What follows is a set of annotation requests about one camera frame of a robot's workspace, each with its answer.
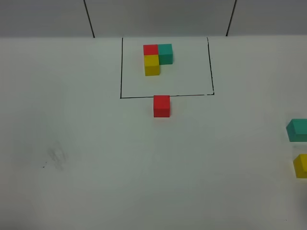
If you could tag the green template block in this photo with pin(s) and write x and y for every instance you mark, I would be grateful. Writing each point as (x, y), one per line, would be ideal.
(165, 53)

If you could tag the red template block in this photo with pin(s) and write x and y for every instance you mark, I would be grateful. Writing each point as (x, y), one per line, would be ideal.
(150, 50)

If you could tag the yellow template block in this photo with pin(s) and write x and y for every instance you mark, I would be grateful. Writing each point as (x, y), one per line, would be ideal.
(151, 65)

